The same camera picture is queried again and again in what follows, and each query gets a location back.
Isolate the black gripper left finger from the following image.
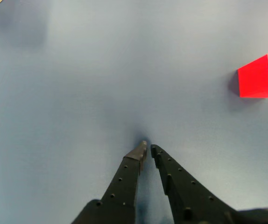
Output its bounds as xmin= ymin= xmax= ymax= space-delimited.
xmin=71 ymin=140 xmax=148 ymax=224

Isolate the blue-grey table mat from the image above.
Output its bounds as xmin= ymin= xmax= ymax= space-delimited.
xmin=0 ymin=0 xmax=268 ymax=224

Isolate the red cube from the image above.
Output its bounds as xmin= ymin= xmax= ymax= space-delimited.
xmin=237 ymin=53 xmax=268 ymax=98

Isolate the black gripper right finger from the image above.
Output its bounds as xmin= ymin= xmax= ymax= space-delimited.
xmin=150 ymin=144 xmax=240 ymax=224

